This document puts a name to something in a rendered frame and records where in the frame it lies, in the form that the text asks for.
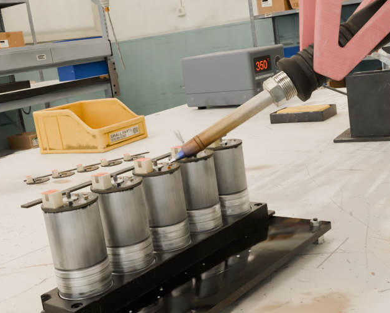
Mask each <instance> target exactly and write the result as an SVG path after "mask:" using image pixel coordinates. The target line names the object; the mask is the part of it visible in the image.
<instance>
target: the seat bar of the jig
mask: <svg viewBox="0 0 390 313"><path fill-rule="evenodd" d="M250 208H251V210H250V211H249V212H247V213H245V214H242V215H238V216H234V217H222V222H223V226H222V227H221V228H219V229H217V230H213V231H211V232H206V233H203V234H190V235H191V244H190V245H188V246H187V247H184V248H182V249H180V250H176V251H173V252H166V253H154V256H155V263H154V264H153V265H152V266H151V267H149V268H147V269H145V270H142V271H139V272H136V273H131V274H112V279H113V283H114V285H113V286H112V287H111V288H110V289H109V290H107V291H106V292H104V293H102V294H100V295H98V296H94V297H90V298H87V299H81V300H66V299H62V298H60V295H59V292H58V287H56V288H54V289H52V290H50V291H48V292H46V293H44V294H42V295H41V296H40V298H41V302H42V307H43V310H45V313H114V312H115V311H118V310H119V309H121V308H122V307H124V306H126V305H127V304H129V303H131V302H132V301H134V300H136V299H137V298H139V297H140V296H142V295H144V294H145V293H147V292H149V291H151V290H152V289H154V288H155V287H157V286H159V285H160V284H162V283H164V282H165V281H167V280H169V279H170V278H172V277H174V276H175V275H177V274H178V273H180V272H182V271H184V270H185V269H187V268H189V267H190V266H192V265H193V264H195V263H197V262H198V261H200V260H202V259H203V258H205V257H207V256H208V255H210V254H211V253H214V252H215V251H217V250H218V249H220V248H222V247H223V246H225V245H226V244H228V243H230V242H231V241H233V240H235V239H236V238H238V237H240V236H241V235H243V234H245V233H246V232H248V231H249V230H251V229H253V228H255V227H256V226H258V225H260V224H261V223H263V222H264V221H266V220H268V219H269V215H268V205H267V203H265V202H250Z"/></svg>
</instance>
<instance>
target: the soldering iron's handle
mask: <svg viewBox="0 0 390 313"><path fill-rule="evenodd" d="M386 1H387V0H374V1H373V2H371V3H369V4H368V5H367V6H365V7H363V8H362V9H360V10H359V11H357V12H356V13H354V14H353V15H351V16H350V17H349V19H348V20H347V21H346V22H342V23H341V24H340V28H339V35H338V45H339V46H340V47H341V48H343V47H344V46H345V45H346V44H347V43H348V42H349V41H350V40H351V39H352V38H353V37H354V36H355V35H356V33H357V32H358V31H359V30H360V29H361V28H362V27H363V26H364V25H365V24H366V23H367V22H368V21H369V20H370V19H371V18H372V17H373V16H374V14H375V13H376V12H377V11H378V10H379V9H380V8H381V7H382V6H383V5H384V3H385V2H386ZM389 42H390V33H388V34H387V36H385V38H383V39H382V41H380V43H378V44H377V46H375V47H374V49H372V51H370V52H369V54H370V53H374V52H376V51H378V50H379V49H380V48H382V47H384V46H385V45H386V44H388V43H389ZM278 67H279V70H280V71H283V72H285V73H286V74H287V75H288V76H289V78H290V79H291V81H292V82H293V84H294V86H295V87H296V90H297V97H298V98H299V99H300V100H301V101H303V102H306V101H307V100H308V99H310V98H311V95H312V92H314V91H315V90H317V88H320V87H321V86H323V85H324V84H326V83H328V82H329V80H330V79H331V78H328V77H326V76H324V75H321V74H318V73H316V72H315V71H314V43H311V44H310V45H309V46H308V47H305V48H303V49H302V51H299V52H297V53H296V55H293V56H292V57H291V58H282V59H280V60H279V61H278Z"/></svg>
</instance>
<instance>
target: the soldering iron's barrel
mask: <svg viewBox="0 0 390 313"><path fill-rule="evenodd" d="M263 89H264V91H262V92H261V93H260V94H258V95H256V96H255V97H254V98H252V99H250V100H249V101H247V102H246V103H245V104H243V105H241V106H240V107H238V108H237V109H236V110H234V111H232V112H231V113H230V114H228V115H226V116H225V117H223V118H222V119H221V120H219V121H217V122H216V123H215V124H213V125H211V126H210V127H208V128H207V129H206V130H204V131H202V132H201V133H200V134H198V135H195V136H194V137H193V138H192V139H191V140H189V141H187V142H186V143H184V144H183V145H182V146H181V149H182V151H183V153H184V154H185V155H186V157H187V158H192V157H193V156H194V155H196V154H198V153H199V152H201V151H203V150H205V149H206V148H207V147H208V146H209V145H211V144H213V143H214V142H216V141H217V140H218V139H220V138H222V137H223V136H225V135H226V134H228V133H229V132H231V131H232V130H233V129H235V128H237V127H238V126H239V125H241V124H243V123H244V122H246V121H247V120H248V119H250V118H252V117H253V116H255V115H256V114H258V113H259V112H261V111H262V110H263V109H265V108H267V107H268V106H270V105H271V104H272V103H273V104H274V105H275V106H276V107H279V108H280V107H281V106H283V105H284V104H286V101H289V100H290V99H292V98H293V97H294V96H297V90H296V87H295V86H294V84H293V82H292V81H291V79H290V78H289V76H288V75H287V74H286V73H285V72H283V71H281V72H279V73H278V74H276V75H275V76H273V77H272V78H271V77H270V78H268V79H267V80H266V81H264V82H263Z"/></svg>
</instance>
